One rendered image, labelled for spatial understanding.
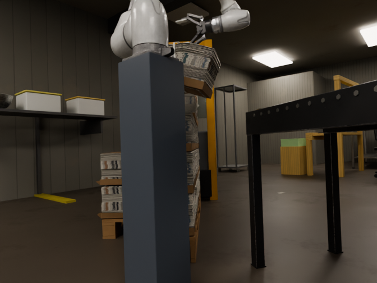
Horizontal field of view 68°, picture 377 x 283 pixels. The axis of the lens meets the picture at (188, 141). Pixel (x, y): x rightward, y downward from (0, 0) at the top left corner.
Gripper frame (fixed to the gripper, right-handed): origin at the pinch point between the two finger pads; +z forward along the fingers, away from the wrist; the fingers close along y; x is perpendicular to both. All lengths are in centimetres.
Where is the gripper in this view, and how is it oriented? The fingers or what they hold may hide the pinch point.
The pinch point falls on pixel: (178, 33)
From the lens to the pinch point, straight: 177.0
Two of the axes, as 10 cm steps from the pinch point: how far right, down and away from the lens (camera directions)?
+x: 2.6, 0.2, 9.7
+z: -9.6, 1.2, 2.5
